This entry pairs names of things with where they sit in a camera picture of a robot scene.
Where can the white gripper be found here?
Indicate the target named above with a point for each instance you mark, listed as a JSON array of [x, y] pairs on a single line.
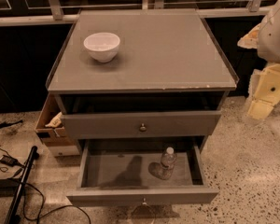
[[275, 36]]

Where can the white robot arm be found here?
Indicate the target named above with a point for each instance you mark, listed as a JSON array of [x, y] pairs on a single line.
[[268, 45]]

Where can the grey wooden drawer cabinet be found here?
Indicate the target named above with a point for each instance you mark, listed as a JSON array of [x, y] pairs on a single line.
[[165, 50]]

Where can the grey open middle drawer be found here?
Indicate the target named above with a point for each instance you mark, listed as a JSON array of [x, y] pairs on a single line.
[[118, 172]]

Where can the black power adapter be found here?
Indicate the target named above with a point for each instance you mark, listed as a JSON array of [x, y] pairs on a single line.
[[9, 161]]

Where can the open cardboard box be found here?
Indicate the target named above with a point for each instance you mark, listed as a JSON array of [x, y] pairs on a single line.
[[51, 132]]

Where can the black pole on floor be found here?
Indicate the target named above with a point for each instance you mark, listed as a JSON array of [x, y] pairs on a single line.
[[21, 182]]

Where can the round top drawer knob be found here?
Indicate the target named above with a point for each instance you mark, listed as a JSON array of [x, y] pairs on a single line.
[[142, 128]]

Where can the clear plastic water bottle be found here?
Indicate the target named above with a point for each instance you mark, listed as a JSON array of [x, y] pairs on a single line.
[[168, 159]]

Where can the grey top drawer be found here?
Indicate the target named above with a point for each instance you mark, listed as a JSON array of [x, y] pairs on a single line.
[[119, 115]]

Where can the white ceramic bowl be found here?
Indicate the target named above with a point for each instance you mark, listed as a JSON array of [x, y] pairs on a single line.
[[102, 47]]

